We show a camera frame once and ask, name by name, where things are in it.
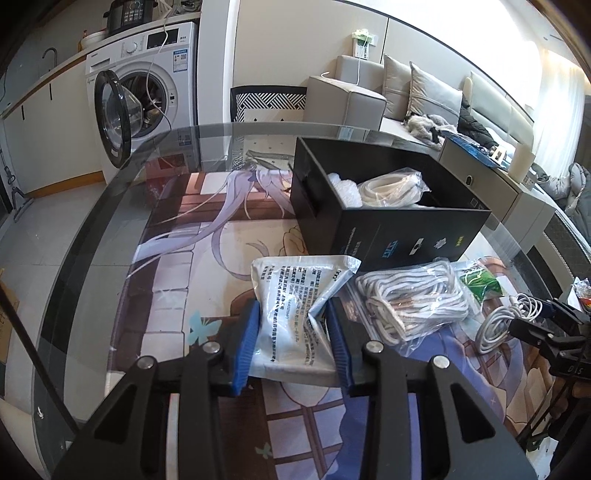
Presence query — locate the beige sofa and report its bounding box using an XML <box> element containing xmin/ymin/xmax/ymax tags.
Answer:
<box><xmin>303</xmin><ymin>54</ymin><xmax>537</xmax><ymax>163</ymax></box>

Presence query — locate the cardboard box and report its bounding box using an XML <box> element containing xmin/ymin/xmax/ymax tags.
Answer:
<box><xmin>0</xmin><ymin>281</ymin><xmax>19</xmax><ymax>365</ymax></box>

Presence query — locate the kitchen faucet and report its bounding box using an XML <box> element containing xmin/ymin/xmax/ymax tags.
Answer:
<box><xmin>41</xmin><ymin>47</ymin><xmax>58</xmax><ymax>74</ymax></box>

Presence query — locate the white bowl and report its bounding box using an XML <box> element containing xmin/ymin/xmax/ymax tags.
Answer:
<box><xmin>79</xmin><ymin>30</ymin><xmax>107</xmax><ymax>51</ymax></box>

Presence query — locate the anime printed desk mat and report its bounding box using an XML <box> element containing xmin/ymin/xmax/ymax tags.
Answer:
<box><xmin>103</xmin><ymin>158</ymin><xmax>555</xmax><ymax>480</ymax></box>

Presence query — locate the black storage box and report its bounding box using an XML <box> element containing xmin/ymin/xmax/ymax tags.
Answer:
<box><xmin>290</xmin><ymin>138</ymin><xmax>491</xmax><ymax>271</ymax></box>

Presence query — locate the bagged cream cable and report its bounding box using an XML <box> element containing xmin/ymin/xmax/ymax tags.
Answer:
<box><xmin>358</xmin><ymin>169</ymin><xmax>433</xmax><ymax>209</ymax></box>

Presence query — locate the mop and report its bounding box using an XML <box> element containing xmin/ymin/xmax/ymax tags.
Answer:
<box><xmin>0</xmin><ymin>148</ymin><xmax>34</xmax><ymax>223</ymax></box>

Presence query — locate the black patterned chair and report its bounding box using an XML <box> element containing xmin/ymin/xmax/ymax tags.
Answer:
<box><xmin>230</xmin><ymin>85</ymin><xmax>307</xmax><ymax>123</ymax></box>

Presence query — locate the green white packet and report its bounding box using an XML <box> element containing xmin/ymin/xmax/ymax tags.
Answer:
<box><xmin>459</xmin><ymin>261</ymin><xmax>503</xmax><ymax>304</ymax></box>

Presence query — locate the white cable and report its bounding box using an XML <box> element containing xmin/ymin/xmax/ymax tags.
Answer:
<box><xmin>475</xmin><ymin>292</ymin><xmax>546</xmax><ymax>355</ymax></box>

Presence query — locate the black jacket on sofa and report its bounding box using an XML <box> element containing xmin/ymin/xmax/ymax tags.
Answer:
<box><xmin>457</xmin><ymin>97</ymin><xmax>499</xmax><ymax>149</ymax></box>

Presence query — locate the black pressure cooker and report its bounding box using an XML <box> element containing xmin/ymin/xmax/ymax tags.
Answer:
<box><xmin>103</xmin><ymin>0</ymin><xmax>158</xmax><ymax>36</ymax></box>

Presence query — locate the white foam piece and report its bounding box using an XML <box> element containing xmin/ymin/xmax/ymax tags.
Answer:
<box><xmin>328</xmin><ymin>173</ymin><xmax>363</xmax><ymax>208</ymax></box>

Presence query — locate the cream paper roll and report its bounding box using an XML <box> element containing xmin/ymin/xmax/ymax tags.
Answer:
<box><xmin>508</xmin><ymin>143</ymin><xmax>535</xmax><ymax>183</ymax></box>

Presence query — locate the white wall phone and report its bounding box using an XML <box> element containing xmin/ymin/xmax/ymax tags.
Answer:
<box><xmin>352</xmin><ymin>29</ymin><xmax>377</xmax><ymax>60</ymax></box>

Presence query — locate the white washing machine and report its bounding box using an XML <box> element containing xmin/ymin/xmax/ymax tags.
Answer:
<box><xmin>85</xmin><ymin>21</ymin><xmax>198</xmax><ymax>180</ymax></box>

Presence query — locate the silver foil pouch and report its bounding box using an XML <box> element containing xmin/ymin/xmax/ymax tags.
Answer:
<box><xmin>249</xmin><ymin>255</ymin><xmax>362</xmax><ymax>387</ymax></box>

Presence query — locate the grey cushion left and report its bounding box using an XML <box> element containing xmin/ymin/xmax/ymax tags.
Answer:
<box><xmin>383</xmin><ymin>55</ymin><xmax>412</xmax><ymax>121</ymax></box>

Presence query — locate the grey cushion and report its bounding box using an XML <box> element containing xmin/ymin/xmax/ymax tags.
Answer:
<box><xmin>383</xmin><ymin>55</ymin><xmax>412</xmax><ymax>121</ymax></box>
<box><xmin>407</xmin><ymin>62</ymin><xmax>463</xmax><ymax>126</ymax></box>

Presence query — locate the beige drawer cabinet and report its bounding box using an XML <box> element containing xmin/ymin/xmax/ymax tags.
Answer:
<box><xmin>439</xmin><ymin>137</ymin><xmax>555</xmax><ymax>253</ymax></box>

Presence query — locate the grey fuzzy blanket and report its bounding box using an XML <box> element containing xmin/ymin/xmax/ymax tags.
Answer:
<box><xmin>404</xmin><ymin>112</ymin><xmax>458</xmax><ymax>145</ymax></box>

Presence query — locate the grey cushion right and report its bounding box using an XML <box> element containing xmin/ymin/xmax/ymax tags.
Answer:
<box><xmin>407</xmin><ymin>62</ymin><xmax>463</xmax><ymax>126</ymax></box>

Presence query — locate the bagged white braided rope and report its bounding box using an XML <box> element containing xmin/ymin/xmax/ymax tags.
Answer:
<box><xmin>345</xmin><ymin>260</ymin><xmax>482</xmax><ymax>358</ymax></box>

